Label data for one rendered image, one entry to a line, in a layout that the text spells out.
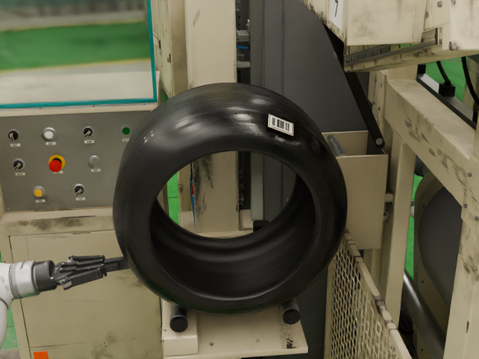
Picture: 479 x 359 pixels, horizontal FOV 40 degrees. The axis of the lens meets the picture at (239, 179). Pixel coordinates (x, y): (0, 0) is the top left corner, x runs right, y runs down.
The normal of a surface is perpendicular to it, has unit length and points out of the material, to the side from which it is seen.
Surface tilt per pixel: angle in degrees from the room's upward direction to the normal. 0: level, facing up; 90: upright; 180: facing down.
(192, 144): 80
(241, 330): 0
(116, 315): 91
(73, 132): 90
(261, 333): 0
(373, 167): 90
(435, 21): 90
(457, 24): 72
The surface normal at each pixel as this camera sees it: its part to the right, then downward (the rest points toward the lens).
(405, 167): 0.09, 0.41
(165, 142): -0.36, -0.25
